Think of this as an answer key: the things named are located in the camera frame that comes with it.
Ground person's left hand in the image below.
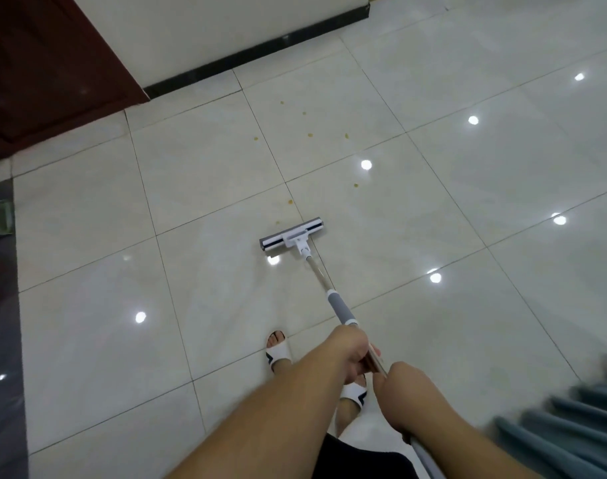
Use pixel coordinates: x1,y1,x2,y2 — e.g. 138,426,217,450
327,324,382,388

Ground person's right hand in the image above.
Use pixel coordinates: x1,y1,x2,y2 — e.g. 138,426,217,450
373,362,450,443

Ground grey and white mop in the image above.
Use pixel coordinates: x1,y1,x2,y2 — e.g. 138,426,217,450
259,218,450,479

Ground person's left forearm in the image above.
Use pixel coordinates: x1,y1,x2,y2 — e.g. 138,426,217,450
165,339,348,479

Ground person's right forearm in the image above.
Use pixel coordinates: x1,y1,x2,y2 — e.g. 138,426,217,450
407,389,540,479

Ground white slipper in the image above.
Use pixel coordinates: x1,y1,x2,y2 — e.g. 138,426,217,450
265,330,295,378
339,374,368,409

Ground person's right leg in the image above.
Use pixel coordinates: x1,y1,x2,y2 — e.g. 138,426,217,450
333,379,367,440

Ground person's leg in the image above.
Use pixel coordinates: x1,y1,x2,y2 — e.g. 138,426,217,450
267,331,297,383
333,379,367,440

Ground black shorts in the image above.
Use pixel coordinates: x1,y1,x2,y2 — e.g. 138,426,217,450
309,434,420,479

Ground person's left leg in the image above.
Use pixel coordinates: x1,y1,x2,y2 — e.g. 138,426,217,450
267,331,297,383

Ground grey-blue curtain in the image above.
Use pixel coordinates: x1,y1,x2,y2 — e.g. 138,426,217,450
493,348,607,479

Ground scattered yellow floor stains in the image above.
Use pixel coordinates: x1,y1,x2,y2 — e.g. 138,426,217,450
252,99,362,205

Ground black baseboard strip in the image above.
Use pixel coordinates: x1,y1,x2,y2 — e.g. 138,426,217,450
142,5,380,100

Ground dark red wooden door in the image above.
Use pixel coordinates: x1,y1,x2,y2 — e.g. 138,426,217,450
0,0,150,156

